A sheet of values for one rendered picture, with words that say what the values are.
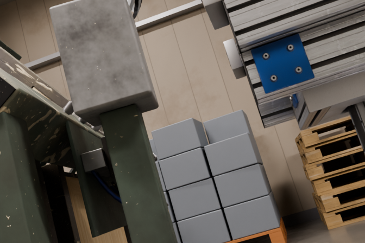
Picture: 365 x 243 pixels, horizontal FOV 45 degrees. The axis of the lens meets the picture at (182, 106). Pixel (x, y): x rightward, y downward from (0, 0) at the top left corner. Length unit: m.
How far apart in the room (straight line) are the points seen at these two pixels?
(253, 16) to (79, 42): 0.30
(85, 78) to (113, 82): 0.04
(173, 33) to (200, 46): 0.39
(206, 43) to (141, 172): 4.91
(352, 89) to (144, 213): 0.47
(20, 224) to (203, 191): 3.37
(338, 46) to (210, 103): 4.57
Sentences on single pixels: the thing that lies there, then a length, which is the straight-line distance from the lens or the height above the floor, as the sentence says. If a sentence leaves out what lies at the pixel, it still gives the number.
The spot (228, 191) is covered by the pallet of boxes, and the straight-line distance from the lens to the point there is 3.95.
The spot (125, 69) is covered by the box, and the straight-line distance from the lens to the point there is 0.67.
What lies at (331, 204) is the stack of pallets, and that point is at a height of 0.20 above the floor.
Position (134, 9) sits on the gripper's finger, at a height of 1.34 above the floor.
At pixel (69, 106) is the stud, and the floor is 0.87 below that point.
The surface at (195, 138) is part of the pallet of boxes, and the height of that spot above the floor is 1.10.
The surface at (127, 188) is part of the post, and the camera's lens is 0.67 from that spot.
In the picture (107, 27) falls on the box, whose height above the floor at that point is 0.87.
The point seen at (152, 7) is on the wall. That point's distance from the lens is 5.85.
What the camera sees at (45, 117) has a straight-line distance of 0.84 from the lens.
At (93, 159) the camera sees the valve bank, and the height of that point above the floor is 0.72.
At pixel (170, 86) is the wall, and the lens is 5.49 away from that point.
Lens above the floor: 0.59
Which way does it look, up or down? 12 degrees up
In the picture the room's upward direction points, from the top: 17 degrees counter-clockwise
